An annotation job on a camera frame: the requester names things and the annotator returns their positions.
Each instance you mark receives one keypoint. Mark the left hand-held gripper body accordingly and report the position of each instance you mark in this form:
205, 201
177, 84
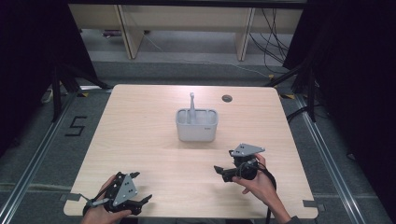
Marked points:
124, 189

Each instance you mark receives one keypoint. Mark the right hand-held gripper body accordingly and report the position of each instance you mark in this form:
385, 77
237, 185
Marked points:
246, 168

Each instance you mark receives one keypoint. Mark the grey toothbrush holder box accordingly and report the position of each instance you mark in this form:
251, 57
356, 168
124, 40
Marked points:
196, 129

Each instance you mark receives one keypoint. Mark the white electric toothbrush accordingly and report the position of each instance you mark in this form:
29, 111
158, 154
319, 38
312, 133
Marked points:
192, 109

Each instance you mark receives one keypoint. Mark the person's right hand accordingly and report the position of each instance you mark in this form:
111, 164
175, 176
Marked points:
261, 186

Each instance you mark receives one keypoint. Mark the person's left hand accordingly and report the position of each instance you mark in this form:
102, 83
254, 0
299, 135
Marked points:
97, 214

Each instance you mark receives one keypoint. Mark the grey tape strip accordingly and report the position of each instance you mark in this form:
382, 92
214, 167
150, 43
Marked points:
314, 204
71, 197

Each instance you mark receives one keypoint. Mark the yellow tape piece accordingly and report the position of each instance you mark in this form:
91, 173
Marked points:
288, 96
83, 94

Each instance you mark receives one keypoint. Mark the black metal stand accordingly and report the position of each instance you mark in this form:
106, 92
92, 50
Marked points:
311, 93
57, 93

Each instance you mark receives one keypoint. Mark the black curtain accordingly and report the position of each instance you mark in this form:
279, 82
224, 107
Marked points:
358, 77
31, 62

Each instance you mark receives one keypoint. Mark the light wooden desk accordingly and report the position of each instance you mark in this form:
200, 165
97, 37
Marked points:
186, 17

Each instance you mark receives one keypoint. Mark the metal floor rail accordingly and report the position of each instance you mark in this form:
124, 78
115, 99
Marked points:
37, 155
330, 155

